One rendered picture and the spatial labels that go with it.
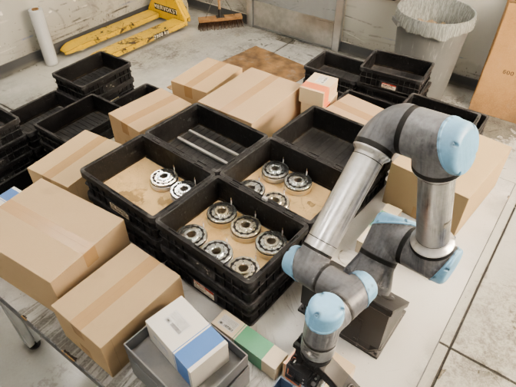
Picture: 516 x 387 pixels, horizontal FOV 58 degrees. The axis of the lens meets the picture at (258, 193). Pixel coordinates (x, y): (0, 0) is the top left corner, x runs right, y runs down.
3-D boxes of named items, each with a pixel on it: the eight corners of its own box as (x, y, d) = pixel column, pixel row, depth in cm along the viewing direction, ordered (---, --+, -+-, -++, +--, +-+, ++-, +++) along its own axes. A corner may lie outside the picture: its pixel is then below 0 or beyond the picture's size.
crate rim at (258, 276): (310, 230, 148) (311, 225, 147) (249, 291, 131) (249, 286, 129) (217, 179, 167) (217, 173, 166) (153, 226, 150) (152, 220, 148)
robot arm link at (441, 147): (417, 244, 143) (422, 94, 106) (464, 267, 134) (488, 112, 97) (395, 271, 139) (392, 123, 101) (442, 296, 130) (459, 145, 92)
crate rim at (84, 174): (217, 178, 167) (217, 173, 166) (153, 226, 150) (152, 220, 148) (143, 137, 186) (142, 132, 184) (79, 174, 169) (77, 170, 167)
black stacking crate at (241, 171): (354, 203, 172) (358, 179, 164) (308, 249, 155) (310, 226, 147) (269, 160, 191) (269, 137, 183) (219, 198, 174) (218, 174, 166)
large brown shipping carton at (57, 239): (134, 259, 166) (124, 219, 153) (68, 322, 147) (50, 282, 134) (57, 217, 182) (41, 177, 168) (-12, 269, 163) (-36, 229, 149)
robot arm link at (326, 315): (356, 303, 94) (330, 328, 89) (347, 336, 101) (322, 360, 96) (325, 281, 98) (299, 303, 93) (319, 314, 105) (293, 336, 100)
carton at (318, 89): (313, 86, 227) (315, 72, 222) (336, 92, 223) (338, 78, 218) (298, 100, 217) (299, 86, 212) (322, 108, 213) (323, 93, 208)
